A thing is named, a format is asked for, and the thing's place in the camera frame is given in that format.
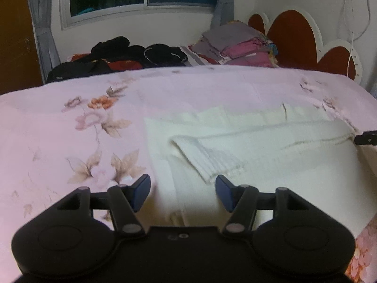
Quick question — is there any pile of black clothes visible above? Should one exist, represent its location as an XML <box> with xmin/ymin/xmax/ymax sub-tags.
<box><xmin>46</xmin><ymin>36</ymin><xmax>189</xmax><ymax>83</ymax></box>

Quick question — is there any white knitted sweater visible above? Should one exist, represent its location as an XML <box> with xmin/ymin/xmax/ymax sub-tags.
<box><xmin>143</xmin><ymin>103</ymin><xmax>377</xmax><ymax>244</ymax></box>

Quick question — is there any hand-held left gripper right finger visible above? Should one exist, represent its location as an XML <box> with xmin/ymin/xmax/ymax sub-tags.
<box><xmin>216</xmin><ymin>175</ymin><xmax>311</xmax><ymax>238</ymax></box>

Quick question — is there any white charger cable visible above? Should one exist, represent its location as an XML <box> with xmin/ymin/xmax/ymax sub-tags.
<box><xmin>338</xmin><ymin>0</ymin><xmax>372</xmax><ymax>80</ymax></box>

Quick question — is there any grey-blue curtain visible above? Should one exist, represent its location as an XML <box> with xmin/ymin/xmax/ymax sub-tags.
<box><xmin>212</xmin><ymin>0</ymin><xmax>237</xmax><ymax>30</ymax></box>
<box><xmin>26</xmin><ymin>0</ymin><xmax>61</xmax><ymax>81</ymax></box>

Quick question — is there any striped cloth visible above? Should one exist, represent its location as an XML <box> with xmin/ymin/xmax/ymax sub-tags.
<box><xmin>180</xmin><ymin>45</ymin><xmax>219</xmax><ymax>67</ymax></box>

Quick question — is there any pile of folded clothes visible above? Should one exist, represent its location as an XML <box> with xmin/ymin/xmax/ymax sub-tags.
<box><xmin>188</xmin><ymin>21</ymin><xmax>280</xmax><ymax>69</ymax></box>

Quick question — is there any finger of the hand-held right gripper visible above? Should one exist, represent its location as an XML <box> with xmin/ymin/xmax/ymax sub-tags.
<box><xmin>355</xmin><ymin>132</ymin><xmax>377</xmax><ymax>147</ymax></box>

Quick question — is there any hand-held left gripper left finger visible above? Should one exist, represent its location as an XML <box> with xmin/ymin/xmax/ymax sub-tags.
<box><xmin>56</xmin><ymin>175</ymin><xmax>151</xmax><ymax>239</ymax></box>

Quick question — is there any pink floral bed sheet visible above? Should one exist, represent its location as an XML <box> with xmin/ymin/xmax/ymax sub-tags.
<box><xmin>0</xmin><ymin>65</ymin><xmax>377</xmax><ymax>283</ymax></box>

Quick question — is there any brown wooden door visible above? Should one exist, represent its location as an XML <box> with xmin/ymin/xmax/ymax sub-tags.
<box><xmin>0</xmin><ymin>0</ymin><xmax>43</xmax><ymax>95</ymax></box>

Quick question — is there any red cloth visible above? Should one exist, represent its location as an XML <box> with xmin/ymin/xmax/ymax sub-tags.
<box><xmin>71</xmin><ymin>54</ymin><xmax>142</xmax><ymax>72</ymax></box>

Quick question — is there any red and white headboard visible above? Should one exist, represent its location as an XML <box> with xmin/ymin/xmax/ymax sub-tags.
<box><xmin>247</xmin><ymin>9</ymin><xmax>364</xmax><ymax>84</ymax></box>

